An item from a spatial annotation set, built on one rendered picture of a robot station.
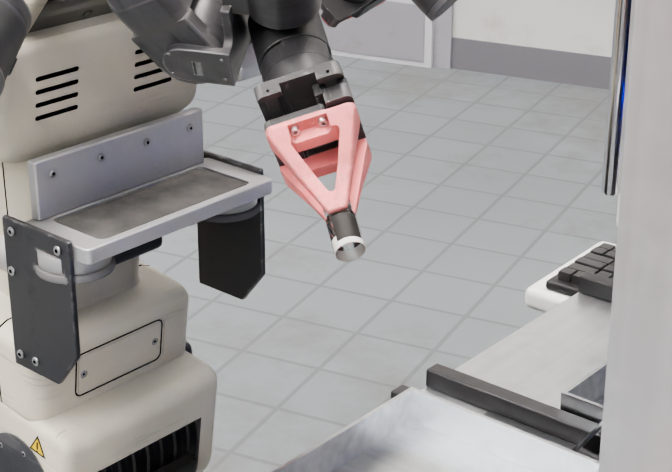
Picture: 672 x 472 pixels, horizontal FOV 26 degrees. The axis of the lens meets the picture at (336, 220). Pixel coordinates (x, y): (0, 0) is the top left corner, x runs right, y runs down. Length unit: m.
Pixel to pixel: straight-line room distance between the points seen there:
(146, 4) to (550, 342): 0.63
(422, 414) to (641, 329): 0.60
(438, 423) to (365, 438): 0.08
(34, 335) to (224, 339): 2.03
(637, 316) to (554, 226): 3.34
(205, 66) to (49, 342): 0.41
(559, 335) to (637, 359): 0.75
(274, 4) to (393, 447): 0.45
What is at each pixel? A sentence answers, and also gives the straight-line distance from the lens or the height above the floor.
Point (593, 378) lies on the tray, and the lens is 1.41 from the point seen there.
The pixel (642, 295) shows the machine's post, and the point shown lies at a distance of 0.78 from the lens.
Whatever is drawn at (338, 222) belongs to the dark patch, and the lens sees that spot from 1.01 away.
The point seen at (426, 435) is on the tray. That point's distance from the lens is 1.35.
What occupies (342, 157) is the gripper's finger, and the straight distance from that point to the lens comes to 1.03.
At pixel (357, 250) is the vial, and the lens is 1.00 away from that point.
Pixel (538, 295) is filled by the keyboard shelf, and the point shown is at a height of 0.80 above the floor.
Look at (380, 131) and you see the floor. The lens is 4.85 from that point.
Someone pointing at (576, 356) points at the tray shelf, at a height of 0.88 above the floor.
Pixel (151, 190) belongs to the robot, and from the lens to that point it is 1.49.
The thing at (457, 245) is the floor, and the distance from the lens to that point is 3.98.
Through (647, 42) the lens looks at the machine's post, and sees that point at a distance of 0.74.
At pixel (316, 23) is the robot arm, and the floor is 1.29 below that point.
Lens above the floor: 1.58
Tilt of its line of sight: 22 degrees down
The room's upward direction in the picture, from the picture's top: straight up
